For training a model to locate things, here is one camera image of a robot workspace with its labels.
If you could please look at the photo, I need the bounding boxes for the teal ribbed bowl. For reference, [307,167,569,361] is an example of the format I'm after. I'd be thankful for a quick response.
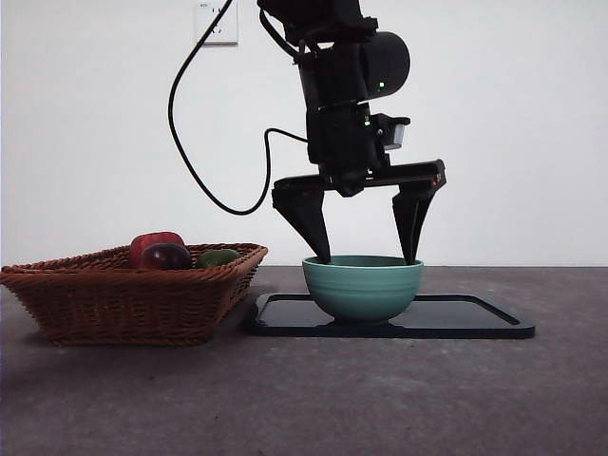
[301,255,425,327]

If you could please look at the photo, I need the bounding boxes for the green avocado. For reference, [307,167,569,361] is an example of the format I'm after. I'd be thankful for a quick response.
[197,249,241,270]

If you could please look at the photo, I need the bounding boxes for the dark green rectangular tray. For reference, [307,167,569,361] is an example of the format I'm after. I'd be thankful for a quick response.
[243,293,537,341]

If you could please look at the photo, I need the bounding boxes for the dark purple plum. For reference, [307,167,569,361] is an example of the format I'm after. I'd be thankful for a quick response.
[140,242,193,271]

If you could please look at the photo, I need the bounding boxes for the red apple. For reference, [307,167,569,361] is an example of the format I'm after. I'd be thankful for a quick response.
[130,232,186,270]

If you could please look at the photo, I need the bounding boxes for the brown wicker basket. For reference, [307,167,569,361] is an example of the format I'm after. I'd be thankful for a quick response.
[0,243,270,348]

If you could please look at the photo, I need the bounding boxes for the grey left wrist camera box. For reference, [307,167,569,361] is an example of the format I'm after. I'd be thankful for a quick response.
[378,115,410,153]

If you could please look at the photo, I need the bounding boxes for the white wall socket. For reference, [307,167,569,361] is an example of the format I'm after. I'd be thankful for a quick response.
[195,0,239,47]

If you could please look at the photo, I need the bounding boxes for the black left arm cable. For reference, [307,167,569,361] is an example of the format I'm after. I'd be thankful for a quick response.
[168,0,313,218]

